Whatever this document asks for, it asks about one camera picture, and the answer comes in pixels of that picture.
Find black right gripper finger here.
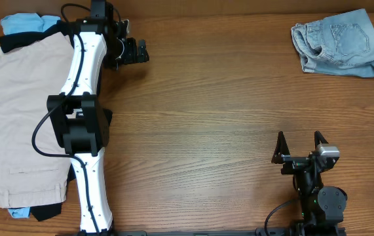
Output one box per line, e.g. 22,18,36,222
314,130,329,154
271,131,290,164

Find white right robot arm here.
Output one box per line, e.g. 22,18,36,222
264,131,348,236

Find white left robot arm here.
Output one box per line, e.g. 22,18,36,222
44,1,149,235

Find light blue denim shorts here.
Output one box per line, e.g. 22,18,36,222
291,9,374,78

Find light blue garment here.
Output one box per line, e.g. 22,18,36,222
1,13,62,222

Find beige shorts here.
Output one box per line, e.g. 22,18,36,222
0,33,73,208

